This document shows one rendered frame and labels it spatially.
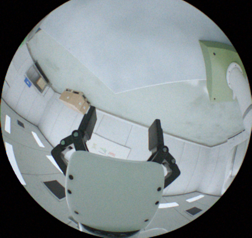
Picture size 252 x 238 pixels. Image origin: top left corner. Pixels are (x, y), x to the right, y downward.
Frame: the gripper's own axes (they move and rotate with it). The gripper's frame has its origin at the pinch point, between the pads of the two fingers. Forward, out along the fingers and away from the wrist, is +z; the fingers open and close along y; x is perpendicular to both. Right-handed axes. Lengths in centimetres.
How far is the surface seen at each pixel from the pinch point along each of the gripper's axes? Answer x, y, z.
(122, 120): -259, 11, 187
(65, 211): -122, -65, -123
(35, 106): -263, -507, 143
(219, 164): -158, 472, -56
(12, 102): -103, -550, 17
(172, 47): 12.5, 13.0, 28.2
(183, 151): -254, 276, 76
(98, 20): 20.3, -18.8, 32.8
